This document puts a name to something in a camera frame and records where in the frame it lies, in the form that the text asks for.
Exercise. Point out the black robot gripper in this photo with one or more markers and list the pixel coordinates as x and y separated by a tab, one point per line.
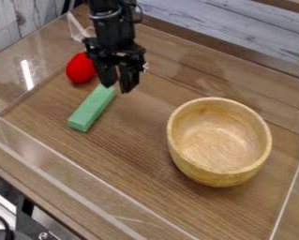
112	49

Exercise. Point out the green rectangular block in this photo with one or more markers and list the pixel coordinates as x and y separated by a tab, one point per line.
91	108

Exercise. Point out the light wooden bowl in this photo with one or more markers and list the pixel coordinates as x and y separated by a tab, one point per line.
219	141

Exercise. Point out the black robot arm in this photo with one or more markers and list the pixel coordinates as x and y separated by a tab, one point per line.
112	6

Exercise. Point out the red plush strawberry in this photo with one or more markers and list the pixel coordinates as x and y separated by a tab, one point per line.
80	70

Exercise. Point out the clear acrylic corner bracket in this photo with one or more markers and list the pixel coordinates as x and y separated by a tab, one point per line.
76	30

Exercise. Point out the clear acrylic tray wall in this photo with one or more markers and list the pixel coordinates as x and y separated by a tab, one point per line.
92	208

